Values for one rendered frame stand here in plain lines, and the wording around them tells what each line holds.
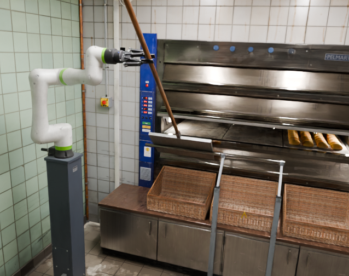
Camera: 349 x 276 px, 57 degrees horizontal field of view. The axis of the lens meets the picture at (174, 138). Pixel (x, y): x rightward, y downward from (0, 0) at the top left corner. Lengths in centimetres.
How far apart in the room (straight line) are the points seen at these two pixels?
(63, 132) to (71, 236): 83
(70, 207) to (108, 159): 114
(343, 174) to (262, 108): 92
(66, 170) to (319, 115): 214
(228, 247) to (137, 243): 86
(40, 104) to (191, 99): 143
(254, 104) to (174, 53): 89
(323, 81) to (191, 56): 118
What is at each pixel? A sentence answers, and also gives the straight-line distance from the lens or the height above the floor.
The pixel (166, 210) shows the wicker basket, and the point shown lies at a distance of 299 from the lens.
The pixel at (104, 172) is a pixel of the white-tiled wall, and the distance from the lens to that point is 372.
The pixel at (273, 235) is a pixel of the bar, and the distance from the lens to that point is 278.
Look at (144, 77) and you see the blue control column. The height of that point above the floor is 174.
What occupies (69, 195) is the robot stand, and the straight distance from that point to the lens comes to 259.
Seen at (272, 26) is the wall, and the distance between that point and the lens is 302.
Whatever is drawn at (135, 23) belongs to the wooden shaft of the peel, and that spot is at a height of 213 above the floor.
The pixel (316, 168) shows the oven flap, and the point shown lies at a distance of 321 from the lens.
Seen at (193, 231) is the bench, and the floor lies 48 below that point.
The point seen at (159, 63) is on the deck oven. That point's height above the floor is 188.
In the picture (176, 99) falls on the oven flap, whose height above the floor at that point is 154.
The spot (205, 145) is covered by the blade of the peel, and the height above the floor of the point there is 125.
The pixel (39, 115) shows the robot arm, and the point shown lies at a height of 154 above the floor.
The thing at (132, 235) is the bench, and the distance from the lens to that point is 320.
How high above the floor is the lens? 201
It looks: 15 degrees down
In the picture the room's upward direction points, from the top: 2 degrees clockwise
